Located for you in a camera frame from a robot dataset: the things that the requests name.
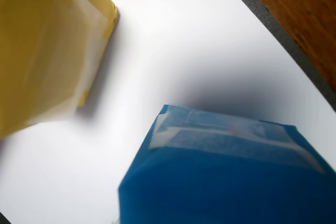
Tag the blue paper box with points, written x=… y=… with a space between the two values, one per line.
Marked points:
x=210 y=182

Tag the yellow paper box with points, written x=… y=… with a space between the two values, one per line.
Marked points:
x=39 y=51

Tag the dark grey mat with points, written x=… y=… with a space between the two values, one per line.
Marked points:
x=262 y=14

